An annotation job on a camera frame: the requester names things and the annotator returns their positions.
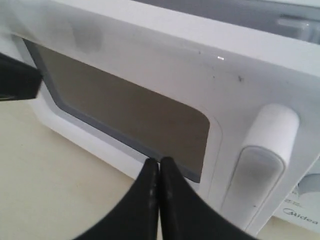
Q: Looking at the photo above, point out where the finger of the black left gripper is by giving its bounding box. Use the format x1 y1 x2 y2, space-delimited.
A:
0 54 42 102

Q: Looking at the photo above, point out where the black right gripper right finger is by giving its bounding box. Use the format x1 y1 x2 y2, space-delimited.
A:
159 157 250 240

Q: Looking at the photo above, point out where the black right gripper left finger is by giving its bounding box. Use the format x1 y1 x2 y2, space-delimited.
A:
76 158 159 240

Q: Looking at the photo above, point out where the white microwave door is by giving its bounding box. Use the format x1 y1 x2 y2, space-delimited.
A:
0 0 320 232

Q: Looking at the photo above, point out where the white Midea microwave oven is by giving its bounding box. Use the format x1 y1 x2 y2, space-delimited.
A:
129 0 320 240

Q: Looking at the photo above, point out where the lower white timer knob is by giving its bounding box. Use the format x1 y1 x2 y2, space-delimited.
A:
297 173 320 199

